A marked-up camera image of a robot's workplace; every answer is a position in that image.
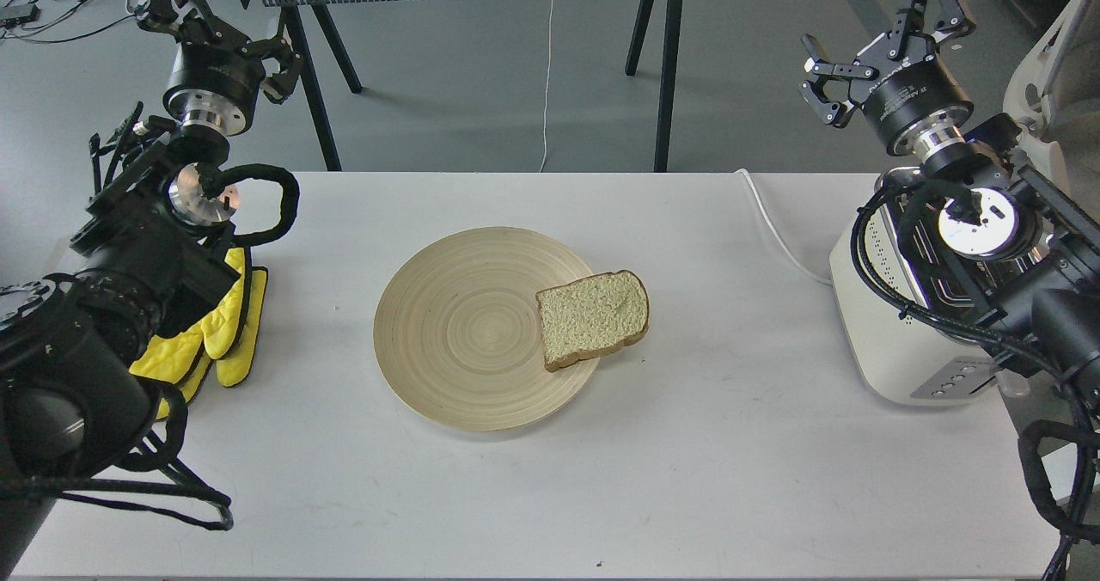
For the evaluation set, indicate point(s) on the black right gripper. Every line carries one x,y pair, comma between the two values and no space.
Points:
915,91

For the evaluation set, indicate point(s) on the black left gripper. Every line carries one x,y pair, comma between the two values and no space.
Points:
225,82

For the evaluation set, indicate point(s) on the slice of bread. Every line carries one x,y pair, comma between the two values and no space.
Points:
592,317

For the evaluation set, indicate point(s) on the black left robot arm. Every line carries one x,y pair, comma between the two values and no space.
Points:
77,424

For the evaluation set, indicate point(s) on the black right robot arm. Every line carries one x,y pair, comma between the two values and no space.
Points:
972,262

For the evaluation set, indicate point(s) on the white chrome toaster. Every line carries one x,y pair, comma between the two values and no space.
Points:
904,360

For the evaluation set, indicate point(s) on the white office chair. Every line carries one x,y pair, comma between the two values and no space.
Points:
1053,94

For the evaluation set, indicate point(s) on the yellow oven mitt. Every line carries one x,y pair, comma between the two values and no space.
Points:
224,342

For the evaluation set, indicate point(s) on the round wooden plate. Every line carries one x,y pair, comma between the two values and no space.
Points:
457,330

